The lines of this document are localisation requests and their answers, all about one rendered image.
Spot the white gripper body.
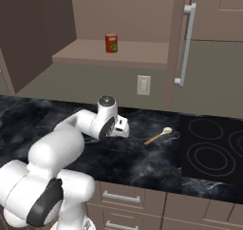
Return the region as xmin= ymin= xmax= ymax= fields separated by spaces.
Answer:
xmin=119 ymin=115 xmax=131 ymax=139

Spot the red food can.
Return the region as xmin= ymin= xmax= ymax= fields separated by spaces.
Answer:
xmin=104 ymin=33 xmax=119 ymax=54

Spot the wooden spoon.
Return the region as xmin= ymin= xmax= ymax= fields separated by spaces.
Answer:
xmin=143 ymin=126 xmax=174 ymax=146

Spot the brown drawer front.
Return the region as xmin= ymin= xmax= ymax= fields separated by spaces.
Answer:
xmin=85 ymin=180 xmax=166 ymax=219
xmin=203 ymin=199 xmax=243 ymax=229
xmin=84 ymin=203 xmax=163 ymax=230
xmin=162 ymin=191 xmax=212 ymax=223

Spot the black hob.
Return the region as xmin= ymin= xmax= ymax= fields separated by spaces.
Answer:
xmin=178 ymin=113 xmax=243 ymax=187

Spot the white wall outlet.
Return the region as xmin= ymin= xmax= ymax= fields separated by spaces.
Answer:
xmin=136 ymin=74 xmax=152 ymax=97

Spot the grey drawer handle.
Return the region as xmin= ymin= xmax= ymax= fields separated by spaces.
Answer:
xmin=102 ymin=190 xmax=141 ymax=204
xmin=104 ymin=220 xmax=140 ymax=230

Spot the open brown wall cabinet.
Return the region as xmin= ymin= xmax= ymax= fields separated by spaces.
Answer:
xmin=38 ymin=0 xmax=188 ymax=71

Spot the brown cabinet door with handle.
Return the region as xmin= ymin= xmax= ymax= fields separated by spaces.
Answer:
xmin=162 ymin=0 xmax=193 ymax=111

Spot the grey cabinet door handle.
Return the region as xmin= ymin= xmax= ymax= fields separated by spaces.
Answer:
xmin=174 ymin=3 xmax=197 ymax=88

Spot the closed brown wall cabinet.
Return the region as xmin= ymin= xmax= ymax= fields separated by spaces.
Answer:
xmin=189 ymin=0 xmax=243 ymax=43

